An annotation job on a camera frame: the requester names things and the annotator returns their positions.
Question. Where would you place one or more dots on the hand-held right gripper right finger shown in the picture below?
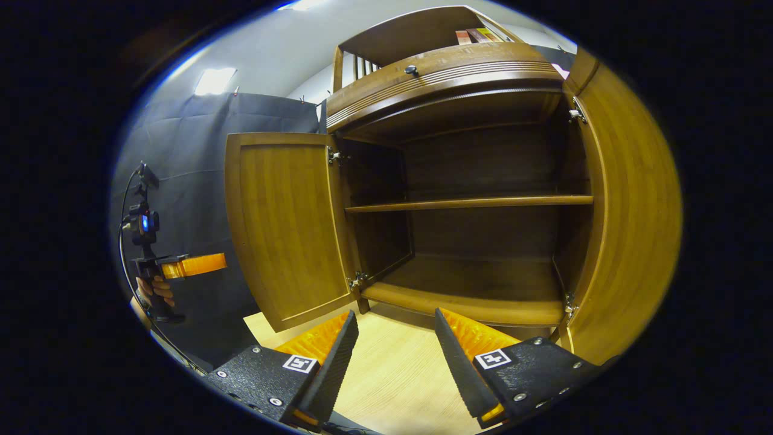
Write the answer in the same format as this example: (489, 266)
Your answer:
(462, 368)

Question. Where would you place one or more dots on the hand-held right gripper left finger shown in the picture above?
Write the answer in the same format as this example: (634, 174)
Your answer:
(332, 368)

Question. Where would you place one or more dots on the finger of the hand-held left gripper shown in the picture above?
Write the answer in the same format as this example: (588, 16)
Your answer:
(199, 264)

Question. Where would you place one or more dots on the wooden shoe cabinet door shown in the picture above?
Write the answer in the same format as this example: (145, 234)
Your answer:
(284, 223)
(634, 211)

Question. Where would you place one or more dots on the metal door hinge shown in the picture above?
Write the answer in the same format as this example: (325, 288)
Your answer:
(336, 157)
(570, 307)
(357, 281)
(575, 112)

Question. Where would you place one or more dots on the black backdrop cloth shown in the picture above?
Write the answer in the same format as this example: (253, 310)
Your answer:
(193, 157)

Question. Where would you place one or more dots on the ceiling light panel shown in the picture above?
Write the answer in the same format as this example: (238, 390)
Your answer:
(302, 5)
(215, 81)

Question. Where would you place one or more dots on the brown upright book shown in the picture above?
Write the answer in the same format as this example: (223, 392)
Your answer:
(478, 35)

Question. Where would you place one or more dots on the yellow upright book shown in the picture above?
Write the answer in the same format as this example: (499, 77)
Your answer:
(492, 34)

